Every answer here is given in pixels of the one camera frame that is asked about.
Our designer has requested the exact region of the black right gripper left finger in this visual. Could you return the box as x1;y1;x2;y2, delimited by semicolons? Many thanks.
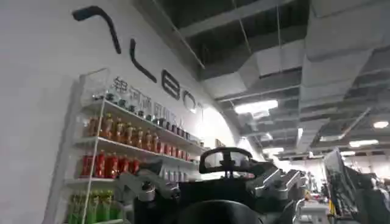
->
114;159;182;211

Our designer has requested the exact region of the white shelf rack with bottles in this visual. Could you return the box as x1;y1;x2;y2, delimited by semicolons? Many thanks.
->
60;68;208;224

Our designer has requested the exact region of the large rectangular ceiling light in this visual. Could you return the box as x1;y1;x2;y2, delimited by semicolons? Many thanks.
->
233;99;279;115

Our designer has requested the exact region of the black loop handle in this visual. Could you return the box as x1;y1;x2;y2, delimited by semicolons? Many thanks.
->
199;147;254;179

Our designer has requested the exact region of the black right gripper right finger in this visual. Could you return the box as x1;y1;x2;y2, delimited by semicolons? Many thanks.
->
245;161;307;211

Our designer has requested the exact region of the long ceiling light panel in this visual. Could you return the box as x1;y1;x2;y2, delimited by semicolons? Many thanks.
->
349;139;380;149

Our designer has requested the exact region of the dark monitor equipment rack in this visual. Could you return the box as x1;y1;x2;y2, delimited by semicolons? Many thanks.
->
322;147;390;224

